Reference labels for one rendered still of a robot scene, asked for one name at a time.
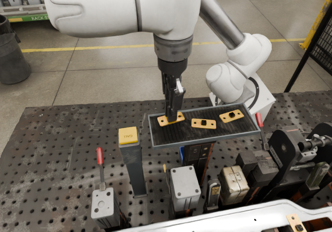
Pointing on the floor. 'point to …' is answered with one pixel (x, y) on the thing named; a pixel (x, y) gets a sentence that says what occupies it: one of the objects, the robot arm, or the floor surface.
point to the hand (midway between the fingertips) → (171, 110)
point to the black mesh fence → (315, 50)
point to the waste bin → (11, 55)
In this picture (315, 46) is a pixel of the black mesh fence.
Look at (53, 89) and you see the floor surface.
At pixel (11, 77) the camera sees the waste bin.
